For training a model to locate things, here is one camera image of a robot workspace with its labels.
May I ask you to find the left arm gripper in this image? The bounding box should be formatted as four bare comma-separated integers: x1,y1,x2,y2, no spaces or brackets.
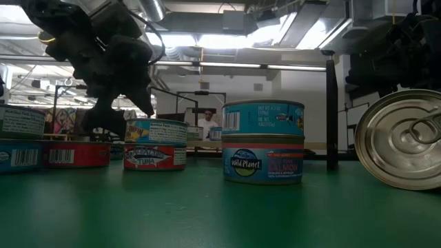
44,33,155,139

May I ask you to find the teal yellowfin tuna can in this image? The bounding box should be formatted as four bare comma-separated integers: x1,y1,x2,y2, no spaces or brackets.
221,99,305,137
124,118,189,145
209,126,223,142

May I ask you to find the blue label seafood can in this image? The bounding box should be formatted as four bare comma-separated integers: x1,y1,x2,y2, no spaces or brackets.
110,143,126,161
0,138,44,174

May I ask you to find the red albacore tuna can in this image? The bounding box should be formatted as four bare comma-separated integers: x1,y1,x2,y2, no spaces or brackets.
41,140,112,169
123,143,187,172

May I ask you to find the Wild Planet salmon can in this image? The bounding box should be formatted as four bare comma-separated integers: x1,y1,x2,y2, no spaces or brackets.
353,88,441,192
221,134,305,186

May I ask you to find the black monitor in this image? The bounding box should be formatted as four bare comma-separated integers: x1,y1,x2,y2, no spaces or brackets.
156,112,187,122

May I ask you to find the colourful hanging cloth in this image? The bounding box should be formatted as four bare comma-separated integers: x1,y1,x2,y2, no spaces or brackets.
44,107,77,136

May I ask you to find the ceiling tube light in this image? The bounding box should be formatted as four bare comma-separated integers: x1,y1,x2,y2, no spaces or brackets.
267,65,327,72
199,62,262,69
153,61,194,67
0,54,48,61

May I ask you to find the person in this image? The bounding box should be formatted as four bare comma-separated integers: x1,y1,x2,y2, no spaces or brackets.
197,108,220,141

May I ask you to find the bright ceiling light panel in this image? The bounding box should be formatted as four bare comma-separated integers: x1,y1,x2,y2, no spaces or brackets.
144,32,249,50

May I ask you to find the slanted ceiling light panel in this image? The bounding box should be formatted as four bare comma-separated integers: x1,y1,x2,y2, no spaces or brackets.
247,1,353,51

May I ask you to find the green table mat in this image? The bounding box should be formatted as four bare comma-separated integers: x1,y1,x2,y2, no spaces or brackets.
0,156,441,248

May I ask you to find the black background camera frame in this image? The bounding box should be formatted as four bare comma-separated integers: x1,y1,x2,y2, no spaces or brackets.
175,90,227,116
51,83,89,138

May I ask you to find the short silver corrugated duct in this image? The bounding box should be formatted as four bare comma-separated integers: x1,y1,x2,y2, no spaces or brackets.
137,0,167,22

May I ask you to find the wooden shelf black metal frame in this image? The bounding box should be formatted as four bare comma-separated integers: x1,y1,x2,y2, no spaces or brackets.
147,50,339,172

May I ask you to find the black yellow ceiling cord reel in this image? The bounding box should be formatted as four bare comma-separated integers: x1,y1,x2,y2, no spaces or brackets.
37,30,57,45

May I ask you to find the dark rectangular ceiling duct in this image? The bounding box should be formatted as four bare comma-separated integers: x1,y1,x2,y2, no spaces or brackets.
154,9,249,37

